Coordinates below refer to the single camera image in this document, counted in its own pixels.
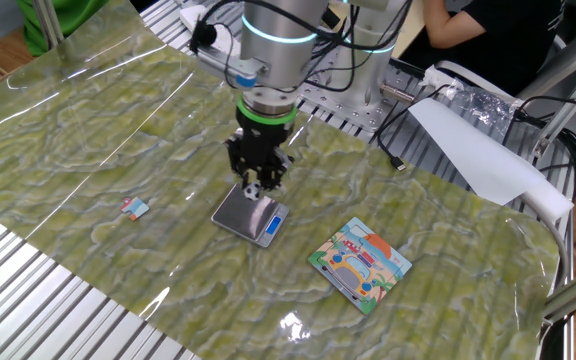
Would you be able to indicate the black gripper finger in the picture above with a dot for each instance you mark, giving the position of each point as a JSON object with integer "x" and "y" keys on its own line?
{"x": 238, "y": 160}
{"x": 277, "y": 172}

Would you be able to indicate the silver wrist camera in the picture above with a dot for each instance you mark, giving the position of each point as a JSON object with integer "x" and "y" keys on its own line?
{"x": 228, "y": 65}

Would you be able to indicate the white paper sheet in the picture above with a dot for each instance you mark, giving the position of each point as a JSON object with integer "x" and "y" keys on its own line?
{"x": 478, "y": 155}

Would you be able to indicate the small soccer ball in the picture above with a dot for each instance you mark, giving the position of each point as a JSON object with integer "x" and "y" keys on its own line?
{"x": 253, "y": 191}

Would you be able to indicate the bare forearm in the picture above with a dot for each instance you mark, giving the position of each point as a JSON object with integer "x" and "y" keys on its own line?
{"x": 448, "y": 25}

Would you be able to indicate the silver digital pocket scale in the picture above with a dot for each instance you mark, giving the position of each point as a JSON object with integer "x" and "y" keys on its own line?
{"x": 243, "y": 215}

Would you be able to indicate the green marble pattern mat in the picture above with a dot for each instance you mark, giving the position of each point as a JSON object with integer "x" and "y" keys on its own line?
{"x": 118, "y": 125}

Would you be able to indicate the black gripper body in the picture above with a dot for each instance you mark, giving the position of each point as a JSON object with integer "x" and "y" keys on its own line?
{"x": 263, "y": 142}

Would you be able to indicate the clear plastic bag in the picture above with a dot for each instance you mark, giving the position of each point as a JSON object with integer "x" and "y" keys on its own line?
{"x": 483, "y": 107}

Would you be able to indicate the white power strip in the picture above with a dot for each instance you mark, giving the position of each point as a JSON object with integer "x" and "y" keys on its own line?
{"x": 190, "y": 16}

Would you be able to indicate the loose jigsaw puzzle piece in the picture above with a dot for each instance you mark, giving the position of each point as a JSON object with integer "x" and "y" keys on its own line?
{"x": 137, "y": 208}

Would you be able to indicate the cartoon bus jigsaw board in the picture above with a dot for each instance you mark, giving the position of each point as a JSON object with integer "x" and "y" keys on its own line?
{"x": 358, "y": 265}

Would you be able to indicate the person in black shirt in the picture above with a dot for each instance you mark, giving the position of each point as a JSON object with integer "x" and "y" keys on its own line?
{"x": 508, "y": 45}

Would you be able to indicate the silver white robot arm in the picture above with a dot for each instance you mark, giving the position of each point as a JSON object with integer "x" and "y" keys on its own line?
{"x": 278, "y": 55}

